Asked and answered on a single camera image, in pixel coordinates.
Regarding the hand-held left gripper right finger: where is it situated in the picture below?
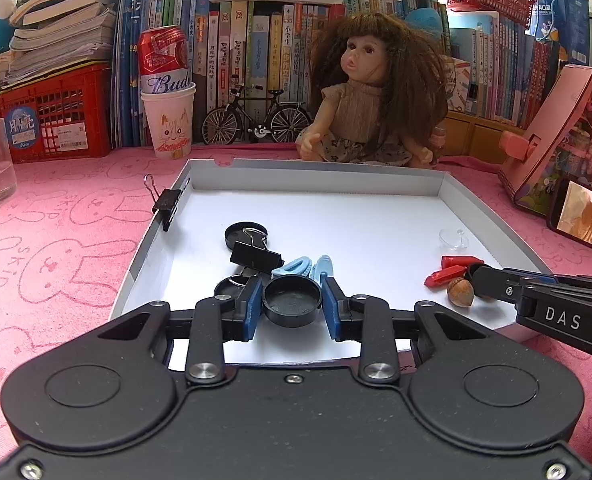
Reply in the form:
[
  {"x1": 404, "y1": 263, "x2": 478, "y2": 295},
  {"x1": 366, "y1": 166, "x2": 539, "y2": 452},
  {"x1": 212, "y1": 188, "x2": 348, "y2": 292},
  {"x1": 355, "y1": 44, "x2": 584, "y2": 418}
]
[{"x1": 321, "y1": 276, "x2": 492, "y2": 383}]

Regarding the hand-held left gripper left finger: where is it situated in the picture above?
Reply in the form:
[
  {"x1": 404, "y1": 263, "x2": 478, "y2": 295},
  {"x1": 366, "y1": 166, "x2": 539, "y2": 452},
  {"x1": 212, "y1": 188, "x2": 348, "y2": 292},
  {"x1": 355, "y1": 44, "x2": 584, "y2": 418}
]
[{"x1": 96, "y1": 277, "x2": 265, "y2": 386}]

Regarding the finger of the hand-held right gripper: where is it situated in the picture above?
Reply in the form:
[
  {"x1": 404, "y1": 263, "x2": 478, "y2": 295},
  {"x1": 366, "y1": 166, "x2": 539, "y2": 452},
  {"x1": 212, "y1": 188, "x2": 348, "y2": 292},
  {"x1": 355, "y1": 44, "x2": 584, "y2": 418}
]
[
  {"x1": 468, "y1": 264, "x2": 527, "y2": 307},
  {"x1": 496, "y1": 267, "x2": 559, "y2": 285}
]

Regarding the black round lid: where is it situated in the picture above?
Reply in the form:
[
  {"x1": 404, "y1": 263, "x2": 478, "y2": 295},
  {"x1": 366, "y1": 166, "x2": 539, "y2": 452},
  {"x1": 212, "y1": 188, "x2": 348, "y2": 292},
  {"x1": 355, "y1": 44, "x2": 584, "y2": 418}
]
[
  {"x1": 262, "y1": 276, "x2": 323, "y2": 326},
  {"x1": 224, "y1": 221, "x2": 268, "y2": 251},
  {"x1": 213, "y1": 276, "x2": 251, "y2": 306}
]

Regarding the brown acorn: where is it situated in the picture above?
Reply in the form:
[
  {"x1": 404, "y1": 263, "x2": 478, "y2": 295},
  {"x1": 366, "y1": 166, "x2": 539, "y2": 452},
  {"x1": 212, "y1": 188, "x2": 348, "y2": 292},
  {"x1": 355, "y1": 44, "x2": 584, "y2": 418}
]
[{"x1": 447, "y1": 277, "x2": 476, "y2": 307}]

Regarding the light blue plastic clip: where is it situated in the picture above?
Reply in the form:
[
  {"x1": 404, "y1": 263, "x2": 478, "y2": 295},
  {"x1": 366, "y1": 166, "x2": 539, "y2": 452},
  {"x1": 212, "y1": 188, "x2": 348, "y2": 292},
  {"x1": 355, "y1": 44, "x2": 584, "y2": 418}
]
[
  {"x1": 272, "y1": 255, "x2": 317, "y2": 281},
  {"x1": 310, "y1": 254, "x2": 335, "y2": 281}
]

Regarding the clear suction cup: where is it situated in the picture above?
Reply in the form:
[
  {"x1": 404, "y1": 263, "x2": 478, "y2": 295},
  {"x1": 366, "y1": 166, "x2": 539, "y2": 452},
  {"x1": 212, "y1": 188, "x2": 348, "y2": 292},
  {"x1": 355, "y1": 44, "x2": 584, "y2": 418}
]
[{"x1": 438, "y1": 227, "x2": 471, "y2": 253}]

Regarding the white cardboard box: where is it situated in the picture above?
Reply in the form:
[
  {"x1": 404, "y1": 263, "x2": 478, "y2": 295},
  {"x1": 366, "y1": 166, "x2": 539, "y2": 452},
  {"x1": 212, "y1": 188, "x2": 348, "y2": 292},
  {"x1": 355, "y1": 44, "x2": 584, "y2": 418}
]
[{"x1": 108, "y1": 157, "x2": 559, "y2": 366}]

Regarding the black smartphone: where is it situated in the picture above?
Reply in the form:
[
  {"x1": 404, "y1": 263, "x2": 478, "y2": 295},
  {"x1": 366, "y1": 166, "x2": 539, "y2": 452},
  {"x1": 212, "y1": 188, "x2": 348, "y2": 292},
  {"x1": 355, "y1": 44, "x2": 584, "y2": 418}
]
[{"x1": 546, "y1": 177, "x2": 592, "y2": 255}]

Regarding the small black binder clip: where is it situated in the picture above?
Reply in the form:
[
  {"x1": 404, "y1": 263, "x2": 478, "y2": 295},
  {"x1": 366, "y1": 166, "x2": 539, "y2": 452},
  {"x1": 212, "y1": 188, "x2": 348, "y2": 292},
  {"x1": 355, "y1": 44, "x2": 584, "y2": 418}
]
[{"x1": 144, "y1": 174, "x2": 193, "y2": 232}]

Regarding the wooden drawer unit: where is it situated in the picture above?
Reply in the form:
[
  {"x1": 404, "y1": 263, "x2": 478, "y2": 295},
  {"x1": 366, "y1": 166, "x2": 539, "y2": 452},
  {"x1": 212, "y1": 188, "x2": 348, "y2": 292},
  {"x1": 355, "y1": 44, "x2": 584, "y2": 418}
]
[{"x1": 438, "y1": 110, "x2": 527, "y2": 166}]

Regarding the pink toy house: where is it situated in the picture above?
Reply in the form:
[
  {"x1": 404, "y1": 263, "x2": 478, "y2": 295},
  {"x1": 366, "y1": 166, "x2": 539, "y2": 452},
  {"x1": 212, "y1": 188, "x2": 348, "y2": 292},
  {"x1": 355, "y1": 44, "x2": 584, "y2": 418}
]
[{"x1": 498, "y1": 62, "x2": 592, "y2": 211}]

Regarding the black miniature bicycle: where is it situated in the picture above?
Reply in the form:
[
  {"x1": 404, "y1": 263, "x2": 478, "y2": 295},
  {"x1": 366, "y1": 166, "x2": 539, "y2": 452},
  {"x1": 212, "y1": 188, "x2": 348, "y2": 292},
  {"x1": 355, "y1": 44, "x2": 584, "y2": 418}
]
[{"x1": 202, "y1": 84, "x2": 313, "y2": 146}]

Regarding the brown-haired doll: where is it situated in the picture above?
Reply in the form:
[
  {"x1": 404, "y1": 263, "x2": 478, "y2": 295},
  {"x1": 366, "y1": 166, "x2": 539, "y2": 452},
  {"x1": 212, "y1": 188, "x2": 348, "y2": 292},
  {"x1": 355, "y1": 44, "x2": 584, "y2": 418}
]
[{"x1": 296, "y1": 14, "x2": 449, "y2": 168}]

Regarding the white pencil print carton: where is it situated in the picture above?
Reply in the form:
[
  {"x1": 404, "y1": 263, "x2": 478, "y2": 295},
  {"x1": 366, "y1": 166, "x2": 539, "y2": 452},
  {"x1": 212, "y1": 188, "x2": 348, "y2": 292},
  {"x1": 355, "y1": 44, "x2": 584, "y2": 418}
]
[{"x1": 443, "y1": 55, "x2": 479, "y2": 113}]

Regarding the white cat print paper cup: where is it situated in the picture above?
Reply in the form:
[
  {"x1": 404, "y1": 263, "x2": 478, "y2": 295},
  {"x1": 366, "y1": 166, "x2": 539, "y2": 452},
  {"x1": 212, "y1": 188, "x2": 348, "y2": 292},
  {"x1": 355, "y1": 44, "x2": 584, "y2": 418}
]
[{"x1": 140, "y1": 82, "x2": 197, "y2": 161}]

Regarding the pink bunny print cloth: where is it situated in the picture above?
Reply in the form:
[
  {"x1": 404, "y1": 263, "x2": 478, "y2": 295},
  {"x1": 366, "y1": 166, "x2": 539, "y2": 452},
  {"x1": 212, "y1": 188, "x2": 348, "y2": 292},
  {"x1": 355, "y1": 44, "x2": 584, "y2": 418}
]
[{"x1": 0, "y1": 142, "x2": 592, "y2": 466}]

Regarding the blue carton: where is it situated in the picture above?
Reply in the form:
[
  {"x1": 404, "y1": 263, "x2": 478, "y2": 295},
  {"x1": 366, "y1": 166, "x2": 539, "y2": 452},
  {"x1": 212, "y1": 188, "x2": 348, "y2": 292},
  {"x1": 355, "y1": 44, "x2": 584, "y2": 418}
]
[{"x1": 533, "y1": 0, "x2": 592, "y2": 66}]

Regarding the red beer can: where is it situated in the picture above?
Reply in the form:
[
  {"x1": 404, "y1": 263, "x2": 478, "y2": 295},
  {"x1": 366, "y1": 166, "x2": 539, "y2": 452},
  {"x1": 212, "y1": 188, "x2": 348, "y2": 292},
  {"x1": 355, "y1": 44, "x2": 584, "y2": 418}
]
[{"x1": 136, "y1": 25, "x2": 194, "y2": 96}]

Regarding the large red plastic basket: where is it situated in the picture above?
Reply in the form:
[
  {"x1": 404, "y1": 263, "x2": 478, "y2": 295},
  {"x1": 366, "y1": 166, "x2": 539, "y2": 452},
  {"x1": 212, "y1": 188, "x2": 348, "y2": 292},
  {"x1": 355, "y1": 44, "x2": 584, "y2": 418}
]
[{"x1": 0, "y1": 62, "x2": 114, "y2": 163}]

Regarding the stack of lying books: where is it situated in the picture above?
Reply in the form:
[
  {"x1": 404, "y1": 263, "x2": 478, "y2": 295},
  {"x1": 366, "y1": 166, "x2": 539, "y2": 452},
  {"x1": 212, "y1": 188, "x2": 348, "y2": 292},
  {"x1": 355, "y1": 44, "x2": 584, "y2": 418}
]
[{"x1": 0, "y1": 0, "x2": 119, "y2": 96}]

